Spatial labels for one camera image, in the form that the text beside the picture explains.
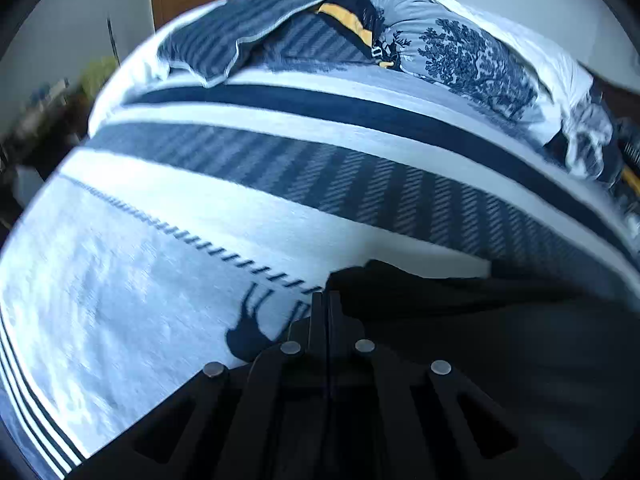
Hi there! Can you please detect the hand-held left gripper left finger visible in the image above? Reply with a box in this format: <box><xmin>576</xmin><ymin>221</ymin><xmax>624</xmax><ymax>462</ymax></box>
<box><xmin>65</xmin><ymin>290</ymin><xmax>329</xmax><ymax>480</ymax></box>

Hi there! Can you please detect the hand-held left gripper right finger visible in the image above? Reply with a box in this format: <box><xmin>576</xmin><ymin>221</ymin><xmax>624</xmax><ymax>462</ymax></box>
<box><xmin>328</xmin><ymin>290</ymin><xmax>586</xmax><ymax>480</ymax></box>

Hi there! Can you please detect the black puffer jacket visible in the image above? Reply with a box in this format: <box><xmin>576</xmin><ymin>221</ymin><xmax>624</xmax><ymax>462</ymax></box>
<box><xmin>325</xmin><ymin>259</ymin><xmax>640</xmax><ymax>480</ymax></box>

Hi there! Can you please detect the blue white striped bed sheet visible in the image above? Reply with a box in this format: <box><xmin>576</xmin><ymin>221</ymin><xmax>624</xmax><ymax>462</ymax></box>
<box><xmin>0</xmin><ymin>0</ymin><xmax>640</xmax><ymax>480</ymax></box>

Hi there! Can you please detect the blue striped pillow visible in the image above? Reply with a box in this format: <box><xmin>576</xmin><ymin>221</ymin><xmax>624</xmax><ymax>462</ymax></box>
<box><xmin>157</xmin><ymin>0</ymin><xmax>347</xmax><ymax>89</ymax></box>

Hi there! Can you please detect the blue white printed quilt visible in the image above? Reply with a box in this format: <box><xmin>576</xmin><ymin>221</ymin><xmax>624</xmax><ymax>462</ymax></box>
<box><xmin>300</xmin><ymin>0</ymin><xmax>626</xmax><ymax>186</ymax></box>

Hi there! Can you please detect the yellow green bag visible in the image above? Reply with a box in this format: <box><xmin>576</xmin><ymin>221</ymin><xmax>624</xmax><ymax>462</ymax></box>
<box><xmin>80</xmin><ymin>56</ymin><xmax>120</xmax><ymax>96</ymax></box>

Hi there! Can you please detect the cluttered side table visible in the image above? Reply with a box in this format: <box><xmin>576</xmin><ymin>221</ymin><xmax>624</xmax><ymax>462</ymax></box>
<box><xmin>0</xmin><ymin>75</ymin><xmax>93</xmax><ymax>221</ymax></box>

